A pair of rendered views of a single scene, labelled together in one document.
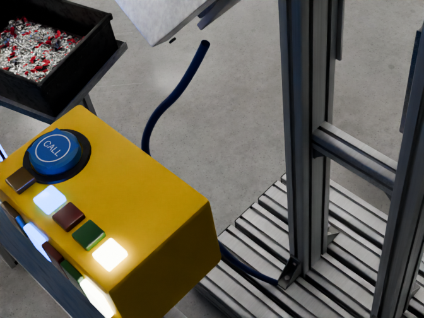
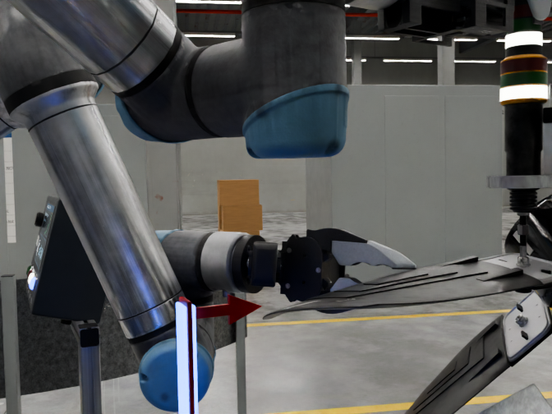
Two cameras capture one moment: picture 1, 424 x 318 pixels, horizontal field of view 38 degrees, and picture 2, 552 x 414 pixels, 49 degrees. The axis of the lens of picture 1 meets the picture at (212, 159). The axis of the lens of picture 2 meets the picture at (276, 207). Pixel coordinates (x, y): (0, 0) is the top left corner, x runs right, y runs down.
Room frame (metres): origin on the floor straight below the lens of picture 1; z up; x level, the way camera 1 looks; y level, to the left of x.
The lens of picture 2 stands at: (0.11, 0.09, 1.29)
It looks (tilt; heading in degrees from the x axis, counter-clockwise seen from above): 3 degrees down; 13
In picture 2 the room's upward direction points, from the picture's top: 1 degrees counter-clockwise
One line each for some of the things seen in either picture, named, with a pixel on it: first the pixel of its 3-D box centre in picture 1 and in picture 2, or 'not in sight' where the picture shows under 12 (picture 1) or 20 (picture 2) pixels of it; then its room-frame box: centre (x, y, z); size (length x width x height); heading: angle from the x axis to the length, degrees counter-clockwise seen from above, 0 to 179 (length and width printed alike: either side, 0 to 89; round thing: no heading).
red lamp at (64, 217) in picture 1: (69, 216); not in sight; (0.27, 0.11, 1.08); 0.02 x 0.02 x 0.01; 37
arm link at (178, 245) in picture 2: not in sight; (182, 261); (0.85, 0.39, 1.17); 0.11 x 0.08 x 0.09; 74
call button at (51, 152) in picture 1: (55, 153); not in sight; (0.33, 0.12, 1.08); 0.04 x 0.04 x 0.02
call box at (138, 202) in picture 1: (108, 221); not in sight; (0.30, 0.09, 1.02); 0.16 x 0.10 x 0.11; 37
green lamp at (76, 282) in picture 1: (76, 279); not in sight; (0.24, 0.11, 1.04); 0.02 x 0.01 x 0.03; 37
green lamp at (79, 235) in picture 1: (88, 235); not in sight; (0.25, 0.10, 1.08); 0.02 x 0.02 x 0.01; 37
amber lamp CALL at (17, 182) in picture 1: (21, 180); not in sight; (0.31, 0.15, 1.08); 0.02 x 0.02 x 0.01; 37
